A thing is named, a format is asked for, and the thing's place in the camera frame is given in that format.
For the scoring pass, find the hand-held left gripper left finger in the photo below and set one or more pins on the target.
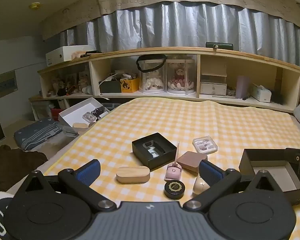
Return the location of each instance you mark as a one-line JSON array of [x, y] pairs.
[[89, 171]]

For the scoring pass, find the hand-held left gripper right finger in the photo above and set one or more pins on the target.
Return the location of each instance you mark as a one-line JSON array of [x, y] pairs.
[[210, 172]]

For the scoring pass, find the beige computer mouse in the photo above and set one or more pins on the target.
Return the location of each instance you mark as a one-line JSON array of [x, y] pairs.
[[198, 186]]

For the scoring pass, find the clear plastic case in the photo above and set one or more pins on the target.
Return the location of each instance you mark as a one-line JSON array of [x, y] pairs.
[[205, 145], [89, 117]]

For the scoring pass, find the pink eyelash curler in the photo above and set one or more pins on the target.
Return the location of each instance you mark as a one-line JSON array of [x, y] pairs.
[[173, 173]]

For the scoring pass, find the round black tin gold label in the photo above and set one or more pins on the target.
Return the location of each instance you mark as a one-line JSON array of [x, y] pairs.
[[174, 188]]

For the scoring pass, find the large black box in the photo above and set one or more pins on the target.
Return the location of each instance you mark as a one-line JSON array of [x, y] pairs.
[[247, 158]]

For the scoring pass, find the small black gift box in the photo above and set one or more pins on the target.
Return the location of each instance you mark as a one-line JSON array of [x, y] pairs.
[[162, 158]]

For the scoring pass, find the white bottle opener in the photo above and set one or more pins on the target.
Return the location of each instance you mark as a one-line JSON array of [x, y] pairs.
[[151, 150]]

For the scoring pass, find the rose gold square box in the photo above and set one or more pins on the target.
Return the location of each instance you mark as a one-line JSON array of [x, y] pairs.
[[191, 161]]

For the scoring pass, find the wooden oval case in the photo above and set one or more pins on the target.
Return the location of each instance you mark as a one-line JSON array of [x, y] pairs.
[[80, 125], [132, 175]]

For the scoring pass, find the black hair claw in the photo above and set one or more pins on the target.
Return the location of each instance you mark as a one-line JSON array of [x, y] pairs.
[[98, 111]]

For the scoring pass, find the white open box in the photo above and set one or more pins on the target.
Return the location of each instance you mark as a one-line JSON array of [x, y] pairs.
[[75, 110]]

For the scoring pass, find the folded blue striped blanket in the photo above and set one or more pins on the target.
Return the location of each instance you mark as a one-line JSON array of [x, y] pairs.
[[37, 133]]

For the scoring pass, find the yellow white checkered blanket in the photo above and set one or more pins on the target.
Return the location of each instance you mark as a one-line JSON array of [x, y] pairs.
[[165, 120]]

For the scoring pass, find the dark brown cloth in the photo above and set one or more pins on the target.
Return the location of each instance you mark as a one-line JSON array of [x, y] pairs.
[[15, 165]]

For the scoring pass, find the white tissue box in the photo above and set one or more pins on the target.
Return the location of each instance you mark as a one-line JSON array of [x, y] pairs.
[[260, 93]]

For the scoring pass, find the dark green box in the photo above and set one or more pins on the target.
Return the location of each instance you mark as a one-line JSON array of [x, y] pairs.
[[110, 87]]

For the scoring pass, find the small white drawer cabinet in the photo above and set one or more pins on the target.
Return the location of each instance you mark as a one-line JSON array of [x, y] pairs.
[[213, 83]]

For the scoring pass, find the group of small figurines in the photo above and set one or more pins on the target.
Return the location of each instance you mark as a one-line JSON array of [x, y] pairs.
[[70, 85]]

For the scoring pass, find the lavender cup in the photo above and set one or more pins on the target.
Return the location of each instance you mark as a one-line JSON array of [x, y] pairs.
[[243, 87]]

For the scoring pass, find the yellow printed box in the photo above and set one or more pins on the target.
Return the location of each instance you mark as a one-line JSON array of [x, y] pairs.
[[130, 85]]

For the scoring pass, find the pink doll in clear case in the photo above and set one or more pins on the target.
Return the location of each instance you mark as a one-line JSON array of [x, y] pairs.
[[180, 80]]

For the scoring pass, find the cream doll in clear case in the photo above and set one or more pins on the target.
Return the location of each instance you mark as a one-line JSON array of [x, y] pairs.
[[152, 80]]

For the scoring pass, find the black headband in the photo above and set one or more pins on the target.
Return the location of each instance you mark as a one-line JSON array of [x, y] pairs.
[[140, 65]]

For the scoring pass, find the white cardboard box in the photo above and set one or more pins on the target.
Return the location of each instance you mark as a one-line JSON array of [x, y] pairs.
[[62, 55]]

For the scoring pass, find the dark green case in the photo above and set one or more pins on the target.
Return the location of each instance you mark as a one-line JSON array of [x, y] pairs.
[[220, 46]]

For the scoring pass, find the grey curtain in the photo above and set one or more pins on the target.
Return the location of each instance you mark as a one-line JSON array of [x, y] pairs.
[[177, 25]]

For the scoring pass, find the yellow ceiling fixture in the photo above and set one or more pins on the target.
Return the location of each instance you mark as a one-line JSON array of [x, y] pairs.
[[34, 6]]

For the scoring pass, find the framed wall panel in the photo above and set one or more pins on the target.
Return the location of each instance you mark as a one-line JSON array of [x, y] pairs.
[[5, 85]]

